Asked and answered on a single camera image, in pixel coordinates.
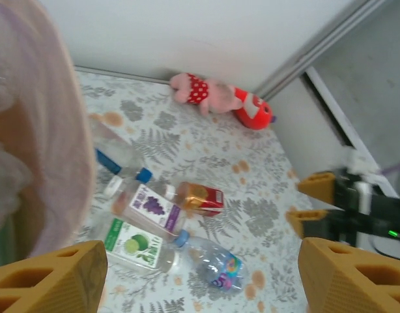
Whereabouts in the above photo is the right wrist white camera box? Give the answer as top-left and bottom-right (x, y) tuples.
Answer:
(345, 148), (383, 196)

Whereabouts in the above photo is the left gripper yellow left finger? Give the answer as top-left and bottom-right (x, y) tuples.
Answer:
(0, 239), (109, 313)

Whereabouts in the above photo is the lime label clear bottle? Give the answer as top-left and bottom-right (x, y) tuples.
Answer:
(102, 217), (183, 275)

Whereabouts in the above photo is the aluminium frame post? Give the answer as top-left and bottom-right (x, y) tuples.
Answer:
(251, 0), (383, 102)

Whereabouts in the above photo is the clear bottle colourful label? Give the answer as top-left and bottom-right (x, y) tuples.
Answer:
(172, 229), (246, 291)

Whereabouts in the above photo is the pink mesh bin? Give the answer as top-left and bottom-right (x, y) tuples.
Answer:
(0, 0), (96, 271)

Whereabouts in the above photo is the pink pig plush toy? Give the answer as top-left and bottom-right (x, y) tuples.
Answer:
(169, 72), (245, 115)

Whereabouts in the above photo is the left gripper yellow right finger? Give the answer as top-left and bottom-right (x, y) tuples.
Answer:
(298, 237), (400, 313)

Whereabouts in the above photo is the red gold label tea bottle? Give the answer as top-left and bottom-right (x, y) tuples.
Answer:
(164, 181), (225, 218)

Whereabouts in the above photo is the clear bottle dark blue label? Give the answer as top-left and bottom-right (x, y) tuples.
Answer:
(88, 119), (154, 183)

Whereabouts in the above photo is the purple grape label bottle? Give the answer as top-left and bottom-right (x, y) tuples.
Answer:
(104, 175), (188, 241)

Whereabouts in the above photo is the red fish plush toy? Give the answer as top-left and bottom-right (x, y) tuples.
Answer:
(234, 87), (278, 131)

